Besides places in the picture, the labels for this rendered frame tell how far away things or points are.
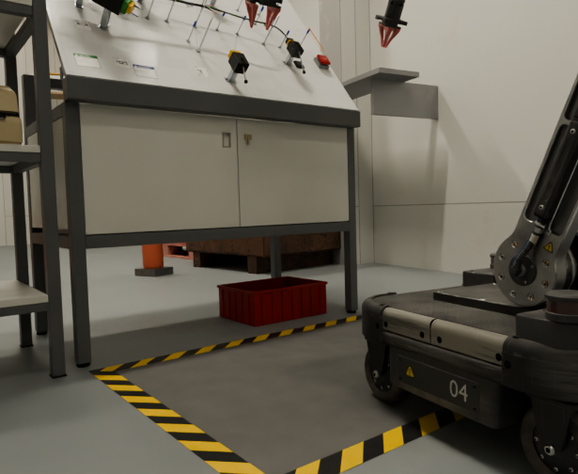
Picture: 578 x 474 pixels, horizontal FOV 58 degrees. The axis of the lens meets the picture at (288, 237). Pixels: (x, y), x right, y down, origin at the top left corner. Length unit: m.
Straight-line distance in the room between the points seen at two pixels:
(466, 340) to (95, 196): 1.16
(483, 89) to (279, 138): 1.80
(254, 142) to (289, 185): 0.23
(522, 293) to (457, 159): 2.58
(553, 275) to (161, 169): 1.22
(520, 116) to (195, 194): 2.10
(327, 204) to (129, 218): 0.84
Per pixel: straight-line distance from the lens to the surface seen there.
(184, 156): 1.83
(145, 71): 1.83
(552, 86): 3.24
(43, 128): 1.64
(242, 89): 1.97
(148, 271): 3.92
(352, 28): 4.43
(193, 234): 1.83
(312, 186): 2.13
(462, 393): 1.04
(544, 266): 1.07
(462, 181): 3.59
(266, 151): 2.00
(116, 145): 1.74
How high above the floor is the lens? 0.47
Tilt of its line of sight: 3 degrees down
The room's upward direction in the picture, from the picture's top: 2 degrees counter-clockwise
